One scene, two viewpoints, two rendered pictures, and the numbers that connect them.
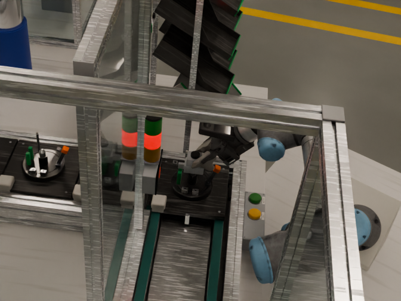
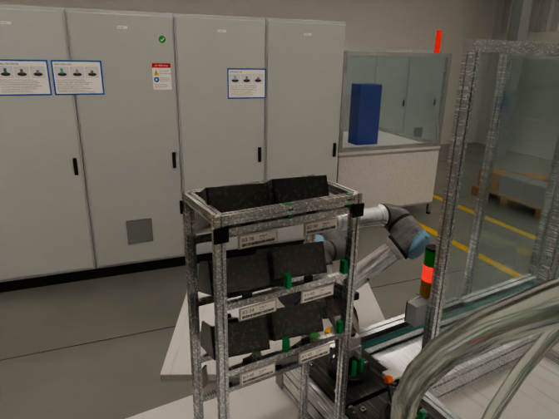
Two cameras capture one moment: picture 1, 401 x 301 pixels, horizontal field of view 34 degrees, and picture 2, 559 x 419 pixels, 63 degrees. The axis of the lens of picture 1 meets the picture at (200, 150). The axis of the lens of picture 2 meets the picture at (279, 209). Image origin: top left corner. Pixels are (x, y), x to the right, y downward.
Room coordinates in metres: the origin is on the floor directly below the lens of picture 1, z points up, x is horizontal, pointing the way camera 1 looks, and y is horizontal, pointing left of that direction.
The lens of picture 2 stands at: (2.37, 0.96, 1.94)
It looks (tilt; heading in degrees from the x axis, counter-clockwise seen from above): 19 degrees down; 239
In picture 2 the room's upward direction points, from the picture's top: 1 degrees clockwise
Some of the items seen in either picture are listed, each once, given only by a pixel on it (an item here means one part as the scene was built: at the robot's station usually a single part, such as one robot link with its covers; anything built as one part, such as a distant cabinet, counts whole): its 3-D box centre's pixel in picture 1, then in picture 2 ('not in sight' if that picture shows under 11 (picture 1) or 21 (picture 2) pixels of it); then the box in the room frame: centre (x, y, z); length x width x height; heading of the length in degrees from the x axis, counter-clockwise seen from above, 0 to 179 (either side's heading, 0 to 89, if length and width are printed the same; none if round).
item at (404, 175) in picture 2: not in sight; (338, 115); (-1.77, -4.29, 1.13); 2.66 x 1.46 x 2.25; 81
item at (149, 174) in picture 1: (151, 148); (428, 284); (1.34, 0.14, 1.29); 0.12 x 0.05 x 0.25; 179
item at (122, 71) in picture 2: not in sight; (122, 149); (1.50, -3.21, 1.12); 0.94 x 0.54 x 2.25; 171
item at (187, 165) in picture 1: (191, 160); (352, 342); (1.53, 0.02, 1.08); 0.08 x 0.04 x 0.07; 89
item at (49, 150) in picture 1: (42, 157); not in sight; (1.53, 0.52, 1.01); 0.24 x 0.24 x 0.13; 89
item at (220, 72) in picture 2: not in sight; (217, 144); (0.64, -3.08, 1.12); 0.80 x 0.54 x 2.25; 171
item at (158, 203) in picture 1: (158, 203); (391, 378); (1.43, 0.11, 0.97); 0.05 x 0.05 x 0.04; 89
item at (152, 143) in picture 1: (152, 137); (431, 272); (1.34, 0.14, 1.33); 0.05 x 0.05 x 0.05
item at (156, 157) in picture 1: (151, 150); (428, 287); (1.34, 0.14, 1.28); 0.05 x 0.05 x 0.05
